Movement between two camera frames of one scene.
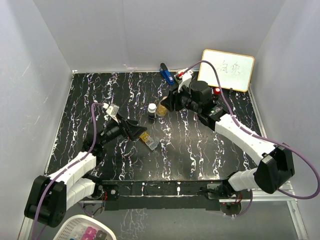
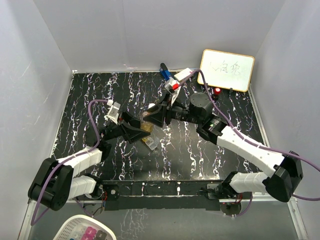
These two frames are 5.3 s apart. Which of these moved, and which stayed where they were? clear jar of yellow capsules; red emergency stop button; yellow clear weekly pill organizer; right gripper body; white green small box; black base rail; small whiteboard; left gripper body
Moved: right gripper body; clear jar of yellow capsules
Stayed: yellow clear weekly pill organizer; white green small box; red emergency stop button; left gripper body; small whiteboard; black base rail
